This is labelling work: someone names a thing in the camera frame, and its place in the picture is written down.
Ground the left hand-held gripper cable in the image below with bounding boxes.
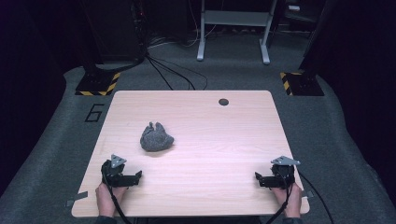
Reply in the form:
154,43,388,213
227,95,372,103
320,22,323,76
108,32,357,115
102,174,133,224

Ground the right hand-held gripper cable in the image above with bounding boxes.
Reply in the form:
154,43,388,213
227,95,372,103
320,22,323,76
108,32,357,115
265,169,296,224

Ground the bundle of black floor cables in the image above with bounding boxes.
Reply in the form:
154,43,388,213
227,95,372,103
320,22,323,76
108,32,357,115
145,54,209,91

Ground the black cable on floor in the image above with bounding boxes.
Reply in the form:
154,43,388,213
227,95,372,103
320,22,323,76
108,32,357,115
297,171,336,224

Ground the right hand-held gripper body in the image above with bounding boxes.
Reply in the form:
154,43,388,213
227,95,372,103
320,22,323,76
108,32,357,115
270,155,302,189

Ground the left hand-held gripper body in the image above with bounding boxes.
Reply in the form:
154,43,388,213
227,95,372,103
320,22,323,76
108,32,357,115
100,154,129,189

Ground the white metal table frame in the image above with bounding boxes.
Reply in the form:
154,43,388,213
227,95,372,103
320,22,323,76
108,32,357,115
196,0,278,65

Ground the black stand base striped edge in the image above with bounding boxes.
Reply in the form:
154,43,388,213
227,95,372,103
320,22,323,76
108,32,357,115
278,71,325,97
75,71,121,97

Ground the grey towel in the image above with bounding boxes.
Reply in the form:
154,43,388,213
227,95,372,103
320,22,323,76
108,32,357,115
139,121,176,153

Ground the person's right hand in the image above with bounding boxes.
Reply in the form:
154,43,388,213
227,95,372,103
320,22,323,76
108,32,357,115
272,182,304,219

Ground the person's left hand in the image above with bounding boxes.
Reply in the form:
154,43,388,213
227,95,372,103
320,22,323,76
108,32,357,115
94,182,129,218

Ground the black equipment cabinet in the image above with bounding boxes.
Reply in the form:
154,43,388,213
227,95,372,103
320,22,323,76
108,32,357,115
78,0,148,64

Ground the hand-held gripper cable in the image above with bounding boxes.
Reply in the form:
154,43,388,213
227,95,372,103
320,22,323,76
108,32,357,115
102,174,133,224
265,169,296,224

